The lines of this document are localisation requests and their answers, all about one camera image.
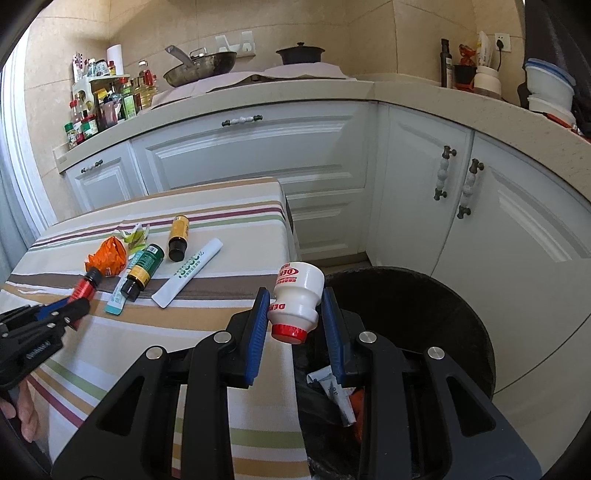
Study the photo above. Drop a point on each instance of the white wall holder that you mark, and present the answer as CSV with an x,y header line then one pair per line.
x,y
244,44

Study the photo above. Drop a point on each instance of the pale stove cover cloth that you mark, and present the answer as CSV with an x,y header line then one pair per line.
x,y
221,81

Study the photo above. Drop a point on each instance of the red spatula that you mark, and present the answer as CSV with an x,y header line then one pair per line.
x,y
561,121

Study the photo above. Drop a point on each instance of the orange wrapper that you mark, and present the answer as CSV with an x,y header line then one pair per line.
x,y
108,256

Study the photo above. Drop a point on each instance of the white wall socket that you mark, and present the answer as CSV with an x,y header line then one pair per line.
x,y
503,42

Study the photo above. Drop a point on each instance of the teal sachet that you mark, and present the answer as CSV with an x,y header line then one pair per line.
x,y
115,302

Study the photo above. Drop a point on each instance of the metal wok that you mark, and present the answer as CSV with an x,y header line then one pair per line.
x,y
203,69

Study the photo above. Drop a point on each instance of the small yellow bottle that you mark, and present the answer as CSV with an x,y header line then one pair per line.
x,y
179,233

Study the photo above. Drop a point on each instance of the red black grinder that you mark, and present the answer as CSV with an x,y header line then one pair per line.
x,y
464,74

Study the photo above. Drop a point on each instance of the white bowl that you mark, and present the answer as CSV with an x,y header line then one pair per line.
x,y
545,105

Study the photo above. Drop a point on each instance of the white tube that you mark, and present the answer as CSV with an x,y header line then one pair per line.
x,y
339,401

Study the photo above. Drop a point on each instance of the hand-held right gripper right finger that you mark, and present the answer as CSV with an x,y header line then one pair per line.
x,y
333,337

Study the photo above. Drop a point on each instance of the person's left hand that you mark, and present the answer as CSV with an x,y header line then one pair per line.
x,y
27,415

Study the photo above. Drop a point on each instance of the black trash bin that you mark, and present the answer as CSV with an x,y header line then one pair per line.
x,y
415,314

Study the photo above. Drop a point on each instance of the small red bottle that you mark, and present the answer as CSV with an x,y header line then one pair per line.
x,y
85,288

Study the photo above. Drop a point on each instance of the dark olive oil bottle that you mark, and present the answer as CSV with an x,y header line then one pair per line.
x,y
447,64

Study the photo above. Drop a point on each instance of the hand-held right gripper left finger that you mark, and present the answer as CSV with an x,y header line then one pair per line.
x,y
258,337

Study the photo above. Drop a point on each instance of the white spice rack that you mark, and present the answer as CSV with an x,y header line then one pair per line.
x,y
99,82

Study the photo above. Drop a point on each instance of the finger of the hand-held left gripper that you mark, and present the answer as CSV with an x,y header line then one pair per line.
x,y
46,311
79,311

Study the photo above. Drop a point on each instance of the paper towel roll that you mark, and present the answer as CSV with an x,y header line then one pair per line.
x,y
115,60

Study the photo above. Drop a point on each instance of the striped tablecloth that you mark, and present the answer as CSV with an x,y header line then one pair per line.
x,y
207,217

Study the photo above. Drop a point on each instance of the orange plastic bag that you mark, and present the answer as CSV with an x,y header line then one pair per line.
x,y
358,406

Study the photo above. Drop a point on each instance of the white jar pink base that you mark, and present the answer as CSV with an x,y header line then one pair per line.
x,y
487,81

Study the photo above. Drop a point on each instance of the white container blue lid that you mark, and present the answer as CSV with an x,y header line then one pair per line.
x,y
549,85

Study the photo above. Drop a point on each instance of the black lidded pot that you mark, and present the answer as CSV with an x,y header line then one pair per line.
x,y
300,55

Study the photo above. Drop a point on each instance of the green yellow wrapper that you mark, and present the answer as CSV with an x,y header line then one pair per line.
x,y
136,237

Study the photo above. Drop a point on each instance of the long white sachet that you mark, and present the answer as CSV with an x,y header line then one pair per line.
x,y
189,272

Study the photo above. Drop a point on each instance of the white paper packet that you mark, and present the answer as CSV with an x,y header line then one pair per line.
x,y
485,48

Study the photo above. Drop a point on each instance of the group of condiment bottles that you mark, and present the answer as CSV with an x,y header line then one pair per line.
x,y
115,108

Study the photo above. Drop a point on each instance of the white bottle red cap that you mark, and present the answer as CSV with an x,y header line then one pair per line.
x,y
295,290

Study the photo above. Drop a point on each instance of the white door frame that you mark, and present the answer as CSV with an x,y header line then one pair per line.
x,y
25,152

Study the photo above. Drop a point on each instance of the dark hanging cloth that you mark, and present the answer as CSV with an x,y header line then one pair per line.
x,y
554,27

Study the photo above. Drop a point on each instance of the small green bottle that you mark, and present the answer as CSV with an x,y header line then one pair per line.
x,y
145,265

